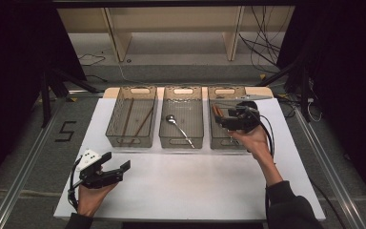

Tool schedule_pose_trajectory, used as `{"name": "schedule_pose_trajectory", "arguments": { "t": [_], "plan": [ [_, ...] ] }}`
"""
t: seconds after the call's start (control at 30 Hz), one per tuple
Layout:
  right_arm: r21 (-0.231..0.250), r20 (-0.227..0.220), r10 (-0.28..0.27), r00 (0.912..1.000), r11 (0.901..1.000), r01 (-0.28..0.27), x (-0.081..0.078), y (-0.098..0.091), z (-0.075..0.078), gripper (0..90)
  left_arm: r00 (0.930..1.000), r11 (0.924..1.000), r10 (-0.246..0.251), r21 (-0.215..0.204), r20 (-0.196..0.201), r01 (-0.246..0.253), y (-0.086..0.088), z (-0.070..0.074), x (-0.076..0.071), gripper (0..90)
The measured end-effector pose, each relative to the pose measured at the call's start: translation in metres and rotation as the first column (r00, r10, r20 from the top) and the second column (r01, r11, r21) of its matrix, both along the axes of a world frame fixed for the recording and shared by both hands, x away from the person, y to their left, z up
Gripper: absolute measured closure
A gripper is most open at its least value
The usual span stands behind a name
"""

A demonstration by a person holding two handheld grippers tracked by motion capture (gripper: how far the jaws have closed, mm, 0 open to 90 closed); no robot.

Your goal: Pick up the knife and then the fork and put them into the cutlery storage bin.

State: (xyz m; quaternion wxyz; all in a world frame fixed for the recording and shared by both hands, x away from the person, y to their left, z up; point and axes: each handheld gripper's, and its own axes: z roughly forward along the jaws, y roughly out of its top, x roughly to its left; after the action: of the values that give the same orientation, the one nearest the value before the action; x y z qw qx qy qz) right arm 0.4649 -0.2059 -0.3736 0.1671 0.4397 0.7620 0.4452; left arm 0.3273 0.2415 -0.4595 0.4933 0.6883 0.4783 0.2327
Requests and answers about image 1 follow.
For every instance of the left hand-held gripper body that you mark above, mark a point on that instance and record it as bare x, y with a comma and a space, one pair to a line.
101, 179

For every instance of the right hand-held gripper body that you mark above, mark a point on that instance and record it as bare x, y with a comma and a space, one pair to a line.
246, 119

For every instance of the grey translucent plastic bin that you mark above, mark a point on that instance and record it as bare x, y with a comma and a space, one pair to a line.
187, 108
225, 92
139, 95

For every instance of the steel spoon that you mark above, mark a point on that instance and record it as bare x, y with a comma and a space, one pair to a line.
170, 119

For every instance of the person's left hand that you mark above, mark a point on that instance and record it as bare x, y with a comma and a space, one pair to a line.
90, 198

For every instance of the person's right hand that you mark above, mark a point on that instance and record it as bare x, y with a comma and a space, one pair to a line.
255, 141

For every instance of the white table mat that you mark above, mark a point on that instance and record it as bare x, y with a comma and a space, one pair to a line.
178, 184

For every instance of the black tripod stand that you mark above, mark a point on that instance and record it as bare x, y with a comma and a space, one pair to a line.
46, 101
304, 95

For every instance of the black curtain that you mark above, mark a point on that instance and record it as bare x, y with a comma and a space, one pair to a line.
346, 79
12, 79

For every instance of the light wooden shelf unit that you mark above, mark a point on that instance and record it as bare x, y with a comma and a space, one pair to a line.
178, 19

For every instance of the aluminium floor rail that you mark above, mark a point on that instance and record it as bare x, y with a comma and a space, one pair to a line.
19, 181
330, 168

